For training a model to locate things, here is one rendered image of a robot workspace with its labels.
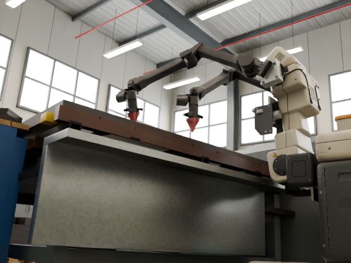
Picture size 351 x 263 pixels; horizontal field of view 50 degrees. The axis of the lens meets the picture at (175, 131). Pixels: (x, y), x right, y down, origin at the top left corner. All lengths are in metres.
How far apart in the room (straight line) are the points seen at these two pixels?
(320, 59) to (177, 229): 11.26
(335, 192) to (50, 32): 11.29
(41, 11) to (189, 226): 11.05
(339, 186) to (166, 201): 0.72
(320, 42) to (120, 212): 11.79
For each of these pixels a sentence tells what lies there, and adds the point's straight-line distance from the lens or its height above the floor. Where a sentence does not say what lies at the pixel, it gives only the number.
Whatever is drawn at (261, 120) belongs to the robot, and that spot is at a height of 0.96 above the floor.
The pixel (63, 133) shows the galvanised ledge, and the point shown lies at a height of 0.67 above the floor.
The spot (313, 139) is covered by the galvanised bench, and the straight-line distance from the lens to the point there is 2.58.
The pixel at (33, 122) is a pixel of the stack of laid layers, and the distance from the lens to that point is 1.88.
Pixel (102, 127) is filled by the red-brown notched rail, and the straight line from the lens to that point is 1.62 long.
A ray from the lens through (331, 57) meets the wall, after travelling 12.62.
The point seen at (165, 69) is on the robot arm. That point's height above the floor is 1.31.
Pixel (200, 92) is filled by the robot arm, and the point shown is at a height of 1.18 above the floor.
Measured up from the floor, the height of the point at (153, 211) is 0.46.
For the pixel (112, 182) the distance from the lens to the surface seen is 1.56.
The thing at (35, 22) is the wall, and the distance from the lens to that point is 12.18.
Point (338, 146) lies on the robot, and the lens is 1.66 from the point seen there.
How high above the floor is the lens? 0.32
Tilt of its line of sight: 17 degrees up
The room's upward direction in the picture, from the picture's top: 3 degrees clockwise
